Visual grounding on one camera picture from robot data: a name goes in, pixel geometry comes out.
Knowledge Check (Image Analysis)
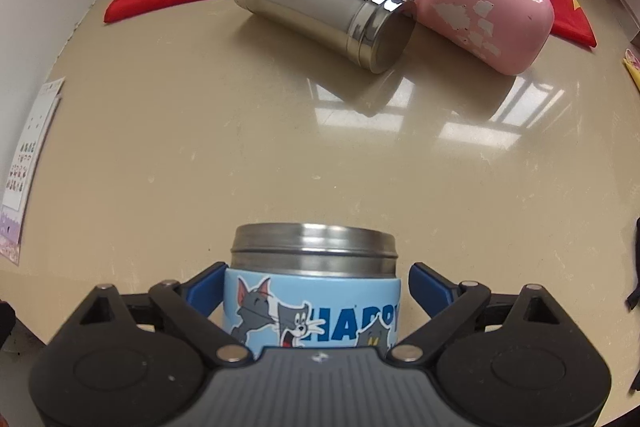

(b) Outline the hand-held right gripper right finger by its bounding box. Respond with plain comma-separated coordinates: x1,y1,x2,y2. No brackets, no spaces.
390,262,564,368

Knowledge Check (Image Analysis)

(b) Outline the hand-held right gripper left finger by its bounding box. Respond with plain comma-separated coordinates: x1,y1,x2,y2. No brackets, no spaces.
73,262,253,365

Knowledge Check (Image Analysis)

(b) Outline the blue cartoon print cup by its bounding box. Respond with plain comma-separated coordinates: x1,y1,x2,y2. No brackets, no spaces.
223,222,403,350

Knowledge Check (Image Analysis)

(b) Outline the pink chipped cup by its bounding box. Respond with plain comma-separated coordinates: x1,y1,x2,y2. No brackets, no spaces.
396,0,556,76

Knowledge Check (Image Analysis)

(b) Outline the stainless steel cup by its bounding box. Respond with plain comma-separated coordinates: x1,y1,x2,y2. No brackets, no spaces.
231,0,417,74

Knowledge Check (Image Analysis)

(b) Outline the sticker sheet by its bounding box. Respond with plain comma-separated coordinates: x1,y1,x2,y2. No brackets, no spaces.
0,77,67,268

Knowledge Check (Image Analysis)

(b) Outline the yellow pencil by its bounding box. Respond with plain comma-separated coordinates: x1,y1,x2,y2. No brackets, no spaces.
622,48,640,95

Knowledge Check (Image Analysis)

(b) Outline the black cable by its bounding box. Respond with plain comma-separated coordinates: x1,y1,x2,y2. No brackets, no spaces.
626,217,640,310

